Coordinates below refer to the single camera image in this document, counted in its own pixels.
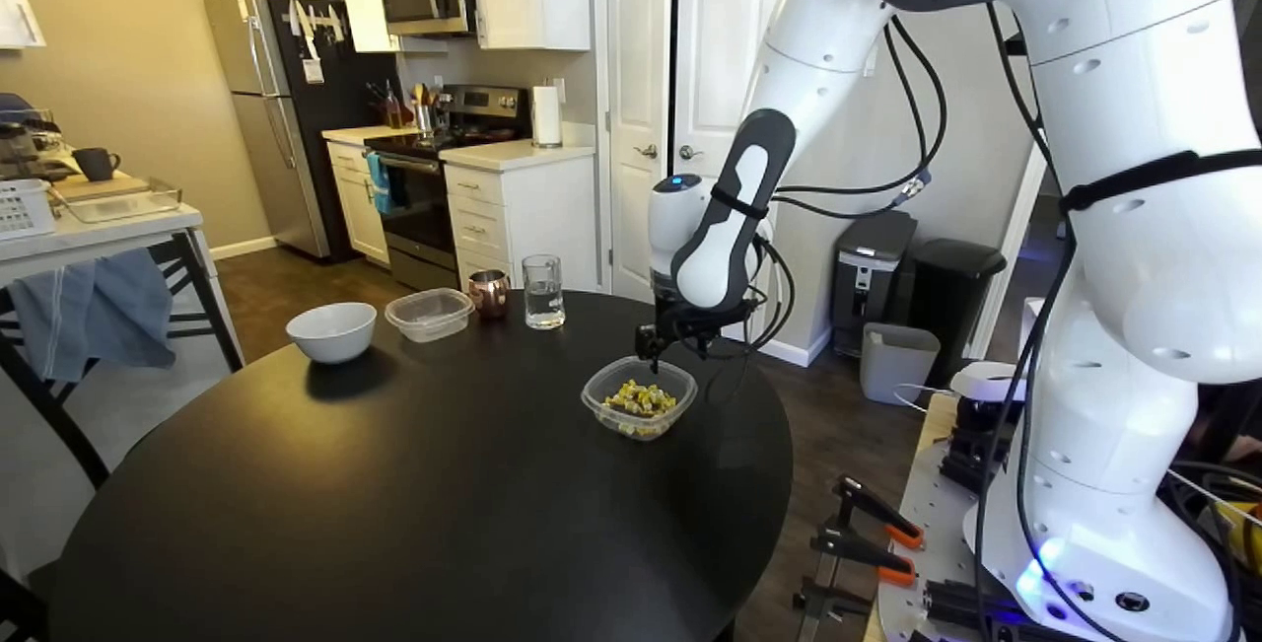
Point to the clear plastic container with sweets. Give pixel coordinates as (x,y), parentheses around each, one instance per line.
(680,405)

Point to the small grey bin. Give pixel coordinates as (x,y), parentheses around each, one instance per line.
(895,366)

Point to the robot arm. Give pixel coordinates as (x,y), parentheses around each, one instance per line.
(1134,178)

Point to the black mug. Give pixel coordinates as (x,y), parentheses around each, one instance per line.
(94,165)

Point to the stainless steel refrigerator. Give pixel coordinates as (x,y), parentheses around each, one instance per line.
(266,129)

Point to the grey step trash can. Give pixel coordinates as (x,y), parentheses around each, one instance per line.
(868,277)

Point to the knife rack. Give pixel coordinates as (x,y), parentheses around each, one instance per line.
(317,21)

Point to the teal towel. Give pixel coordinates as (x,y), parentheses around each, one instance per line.
(379,183)

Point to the paper towel roll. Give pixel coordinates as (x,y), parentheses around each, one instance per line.
(546,117)

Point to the black device with white top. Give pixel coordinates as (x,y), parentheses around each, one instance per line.
(976,435)

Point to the wooden cutting board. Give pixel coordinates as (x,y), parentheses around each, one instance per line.
(99,185)

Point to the black stove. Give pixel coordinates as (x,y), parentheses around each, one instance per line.
(419,198)

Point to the white door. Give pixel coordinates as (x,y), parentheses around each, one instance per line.
(720,31)
(636,80)

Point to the empty clear plastic container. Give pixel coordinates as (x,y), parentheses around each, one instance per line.
(430,319)

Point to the copper mug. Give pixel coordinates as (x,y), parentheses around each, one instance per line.
(489,295)

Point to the heap of yellow sweets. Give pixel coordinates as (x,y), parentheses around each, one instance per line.
(641,398)

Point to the blue cloth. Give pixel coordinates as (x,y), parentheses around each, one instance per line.
(94,317)

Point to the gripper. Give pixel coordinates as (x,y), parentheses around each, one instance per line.
(705,319)

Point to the white side table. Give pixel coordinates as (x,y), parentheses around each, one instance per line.
(99,233)

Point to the white lower cabinet with drawers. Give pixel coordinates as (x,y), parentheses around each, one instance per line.
(523,218)

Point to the black trash can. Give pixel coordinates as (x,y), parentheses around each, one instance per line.
(951,307)

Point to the white bowl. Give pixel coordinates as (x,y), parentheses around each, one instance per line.
(331,334)

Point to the utensil crock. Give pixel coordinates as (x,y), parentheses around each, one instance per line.
(424,114)

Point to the black and orange clamp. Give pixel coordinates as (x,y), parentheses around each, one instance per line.
(873,509)
(858,553)

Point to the black bracket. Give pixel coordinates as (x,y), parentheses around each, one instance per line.
(961,605)

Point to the white plastic basket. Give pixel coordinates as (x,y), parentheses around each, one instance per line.
(22,210)

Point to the glass baking dish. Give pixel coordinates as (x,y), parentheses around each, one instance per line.
(118,203)

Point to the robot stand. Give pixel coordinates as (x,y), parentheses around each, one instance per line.
(937,524)

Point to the glass of water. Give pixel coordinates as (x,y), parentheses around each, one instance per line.
(543,302)

